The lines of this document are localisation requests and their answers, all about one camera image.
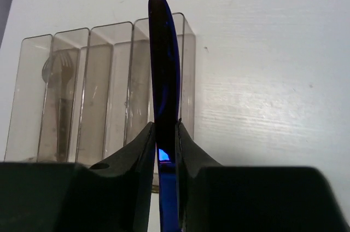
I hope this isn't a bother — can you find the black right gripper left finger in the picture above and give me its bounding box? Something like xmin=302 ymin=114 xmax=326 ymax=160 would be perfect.
xmin=90 ymin=122 xmax=155 ymax=231

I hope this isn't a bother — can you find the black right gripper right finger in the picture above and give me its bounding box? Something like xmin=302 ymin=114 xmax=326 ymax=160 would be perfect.
xmin=174 ymin=120 xmax=220 ymax=231

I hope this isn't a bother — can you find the iridescent blue knife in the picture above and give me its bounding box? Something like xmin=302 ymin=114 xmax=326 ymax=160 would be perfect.
xmin=148 ymin=0 xmax=181 ymax=231

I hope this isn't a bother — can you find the fork with pink handle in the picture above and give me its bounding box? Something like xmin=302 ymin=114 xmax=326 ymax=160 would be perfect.
xmin=55 ymin=50 xmax=74 ymax=162

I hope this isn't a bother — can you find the smoky clear container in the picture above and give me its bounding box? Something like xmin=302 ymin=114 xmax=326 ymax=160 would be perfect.
xmin=5 ymin=34 xmax=53 ymax=161
xmin=124 ymin=13 xmax=196 ymax=144
xmin=76 ymin=21 xmax=133 ymax=166
xmin=37 ymin=28 xmax=90 ymax=163

